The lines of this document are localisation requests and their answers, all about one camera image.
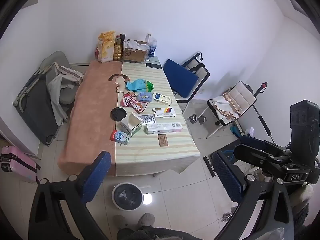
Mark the green and blue snack bag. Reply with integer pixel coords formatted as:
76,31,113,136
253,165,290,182
125,79,154,93

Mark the pink suitcase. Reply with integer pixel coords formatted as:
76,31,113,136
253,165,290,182
0,146,41,183

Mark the cardboard box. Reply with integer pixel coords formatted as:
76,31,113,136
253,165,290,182
122,39,150,63

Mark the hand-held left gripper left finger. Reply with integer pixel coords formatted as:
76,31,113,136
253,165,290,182
28,151,118,240

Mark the blue and red milk carton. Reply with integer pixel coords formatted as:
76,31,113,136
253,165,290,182
109,130,131,145

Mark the beige garment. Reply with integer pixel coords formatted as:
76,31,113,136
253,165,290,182
212,92,242,125

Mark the brown card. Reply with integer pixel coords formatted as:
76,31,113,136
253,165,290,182
157,134,169,147

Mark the golden oil bottle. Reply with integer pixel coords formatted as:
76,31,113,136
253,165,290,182
114,36,124,61

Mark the grey folding bed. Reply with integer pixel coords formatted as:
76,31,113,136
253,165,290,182
13,76,69,147

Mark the blue tissue pack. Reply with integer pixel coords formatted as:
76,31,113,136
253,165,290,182
138,92,153,103

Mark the pink snack bag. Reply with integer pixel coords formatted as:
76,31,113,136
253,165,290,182
120,92,148,112

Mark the person's right leg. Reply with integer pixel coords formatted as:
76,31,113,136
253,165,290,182
140,226,200,240

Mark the chrome dumbbell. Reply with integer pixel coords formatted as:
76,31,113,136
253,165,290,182
222,206,238,222
188,114,208,125

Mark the white box with blue label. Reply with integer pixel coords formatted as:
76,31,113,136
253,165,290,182
152,92,173,106

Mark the yellow and white bag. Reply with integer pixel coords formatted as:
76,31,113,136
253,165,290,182
97,31,117,63

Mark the blue label water bottle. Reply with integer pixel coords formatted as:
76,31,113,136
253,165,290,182
148,39,158,58

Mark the white and green box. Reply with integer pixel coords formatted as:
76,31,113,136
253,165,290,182
120,112,143,137

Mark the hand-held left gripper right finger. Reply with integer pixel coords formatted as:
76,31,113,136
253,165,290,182
212,151,295,240

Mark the person's leg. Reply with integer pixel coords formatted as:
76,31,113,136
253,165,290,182
117,227,150,240
140,226,200,240

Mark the person's left leg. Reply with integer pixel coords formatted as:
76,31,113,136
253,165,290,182
117,227,150,240

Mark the white box with coloured stripes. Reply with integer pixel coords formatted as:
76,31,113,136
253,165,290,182
152,107,177,118

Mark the grey chair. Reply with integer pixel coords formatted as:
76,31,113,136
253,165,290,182
40,51,83,105

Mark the grey and white garment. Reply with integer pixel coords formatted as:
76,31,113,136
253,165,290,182
47,65,84,127

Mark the black pole with red tip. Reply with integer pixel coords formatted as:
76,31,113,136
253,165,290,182
251,81,275,144

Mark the white plastic bag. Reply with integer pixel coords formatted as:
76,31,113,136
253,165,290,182
128,40,150,51

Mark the person's right forearm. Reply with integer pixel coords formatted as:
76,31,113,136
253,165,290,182
291,184,316,240

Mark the black frame chair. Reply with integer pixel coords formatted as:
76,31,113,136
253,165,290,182
172,52,210,114

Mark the white padded chair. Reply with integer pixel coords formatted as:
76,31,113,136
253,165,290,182
206,81,257,139

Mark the black bin liner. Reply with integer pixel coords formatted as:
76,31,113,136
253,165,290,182
114,185,141,208

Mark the round white waste bin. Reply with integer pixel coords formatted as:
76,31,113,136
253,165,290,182
111,182,143,211

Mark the long white box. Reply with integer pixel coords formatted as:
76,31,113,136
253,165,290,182
144,122,183,135

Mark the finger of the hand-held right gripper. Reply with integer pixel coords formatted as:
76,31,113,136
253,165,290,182
233,144,292,171
240,135,288,155

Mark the black round lid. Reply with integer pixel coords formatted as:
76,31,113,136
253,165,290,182
111,107,127,121

